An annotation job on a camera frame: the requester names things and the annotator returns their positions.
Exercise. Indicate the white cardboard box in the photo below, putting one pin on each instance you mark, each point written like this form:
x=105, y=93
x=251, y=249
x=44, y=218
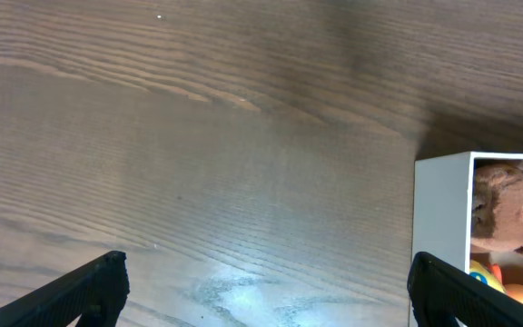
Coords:
x=442, y=205

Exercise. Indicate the brown plush bear toy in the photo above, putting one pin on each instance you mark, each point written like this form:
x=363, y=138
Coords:
x=496, y=224

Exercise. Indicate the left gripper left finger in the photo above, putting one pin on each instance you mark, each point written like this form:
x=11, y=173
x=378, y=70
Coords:
x=92, y=295

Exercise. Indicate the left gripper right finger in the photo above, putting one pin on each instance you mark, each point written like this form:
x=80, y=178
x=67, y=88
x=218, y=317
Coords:
x=443, y=296

